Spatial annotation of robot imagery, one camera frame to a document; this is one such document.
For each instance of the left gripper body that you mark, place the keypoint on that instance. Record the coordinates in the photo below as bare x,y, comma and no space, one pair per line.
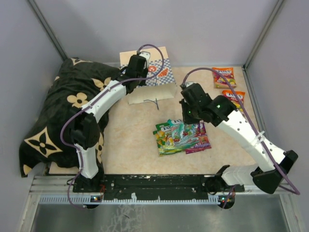
143,74

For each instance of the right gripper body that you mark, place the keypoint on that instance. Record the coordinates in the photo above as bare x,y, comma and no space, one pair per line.
190,114

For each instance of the checkered paper bag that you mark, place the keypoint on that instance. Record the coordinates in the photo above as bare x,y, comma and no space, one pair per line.
162,86

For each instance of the orange candy bag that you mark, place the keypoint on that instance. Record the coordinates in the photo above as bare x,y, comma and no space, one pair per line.
240,96
224,77

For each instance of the purple candy bag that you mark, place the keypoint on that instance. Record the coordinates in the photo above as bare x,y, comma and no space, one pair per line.
201,140

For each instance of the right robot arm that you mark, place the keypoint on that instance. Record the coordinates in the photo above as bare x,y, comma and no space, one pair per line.
272,163

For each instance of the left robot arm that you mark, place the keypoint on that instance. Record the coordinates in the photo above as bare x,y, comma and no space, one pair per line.
84,130

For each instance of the green candy bag on table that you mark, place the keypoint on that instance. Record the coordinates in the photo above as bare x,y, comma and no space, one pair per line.
164,140

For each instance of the black floral pillow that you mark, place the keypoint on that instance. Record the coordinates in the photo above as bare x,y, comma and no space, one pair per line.
77,82

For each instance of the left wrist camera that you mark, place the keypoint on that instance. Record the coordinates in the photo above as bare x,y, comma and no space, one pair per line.
146,55

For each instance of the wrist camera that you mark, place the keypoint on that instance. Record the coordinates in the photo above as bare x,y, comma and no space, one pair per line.
146,55
186,84

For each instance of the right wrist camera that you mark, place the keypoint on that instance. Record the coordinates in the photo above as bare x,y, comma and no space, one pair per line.
186,84

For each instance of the blue bag string handle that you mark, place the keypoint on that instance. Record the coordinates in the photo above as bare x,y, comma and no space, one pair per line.
153,101

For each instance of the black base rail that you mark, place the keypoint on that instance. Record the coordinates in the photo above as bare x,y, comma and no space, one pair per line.
154,187

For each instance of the aluminium frame rail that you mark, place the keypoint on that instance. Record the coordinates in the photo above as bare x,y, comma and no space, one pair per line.
56,189

